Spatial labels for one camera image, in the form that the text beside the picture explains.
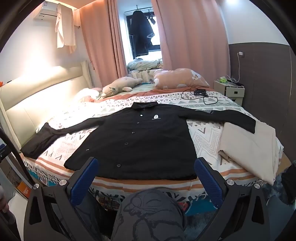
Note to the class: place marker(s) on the pink curtain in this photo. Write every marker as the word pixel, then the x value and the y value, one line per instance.
pixel 101 41
pixel 189 34

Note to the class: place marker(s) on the white hanging garment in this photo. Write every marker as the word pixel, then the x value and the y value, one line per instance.
pixel 64 30

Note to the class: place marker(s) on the white air conditioner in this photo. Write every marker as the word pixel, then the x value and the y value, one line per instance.
pixel 47 11

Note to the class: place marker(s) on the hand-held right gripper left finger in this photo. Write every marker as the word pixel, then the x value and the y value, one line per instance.
pixel 84 182

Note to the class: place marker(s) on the black button shirt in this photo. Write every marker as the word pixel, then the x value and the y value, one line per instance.
pixel 148 143

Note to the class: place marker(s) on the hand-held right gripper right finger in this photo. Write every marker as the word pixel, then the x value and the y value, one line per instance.
pixel 209 183

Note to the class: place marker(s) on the beige plush toy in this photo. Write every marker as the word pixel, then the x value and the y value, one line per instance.
pixel 122 83

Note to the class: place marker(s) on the cream padded headboard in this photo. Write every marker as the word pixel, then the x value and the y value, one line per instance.
pixel 39 97

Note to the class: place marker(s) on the crumpled light bedding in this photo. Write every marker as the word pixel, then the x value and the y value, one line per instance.
pixel 143 64

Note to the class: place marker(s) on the small green item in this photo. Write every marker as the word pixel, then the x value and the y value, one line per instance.
pixel 223 80

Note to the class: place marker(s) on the cream nightstand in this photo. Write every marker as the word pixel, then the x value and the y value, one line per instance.
pixel 227 91

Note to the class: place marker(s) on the patterned bed blanket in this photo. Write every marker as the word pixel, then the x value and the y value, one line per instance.
pixel 203 136

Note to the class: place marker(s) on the person's leg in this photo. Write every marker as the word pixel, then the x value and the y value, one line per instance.
pixel 148 215

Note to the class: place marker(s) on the beige folded cloth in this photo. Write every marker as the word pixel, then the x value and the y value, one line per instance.
pixel 249 150

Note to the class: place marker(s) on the small black device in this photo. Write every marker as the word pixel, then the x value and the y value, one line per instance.
pixel 200 92

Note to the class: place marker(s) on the white pillow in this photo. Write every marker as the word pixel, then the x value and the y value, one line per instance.
pixel 86 93

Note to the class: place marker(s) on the peach printed pillow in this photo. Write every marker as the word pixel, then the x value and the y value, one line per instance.
pixel 178 78

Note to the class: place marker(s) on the black hanging coat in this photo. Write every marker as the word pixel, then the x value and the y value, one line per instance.
pixel 140 34

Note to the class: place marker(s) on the person's left hand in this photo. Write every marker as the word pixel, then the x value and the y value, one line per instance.
pixel 3 199

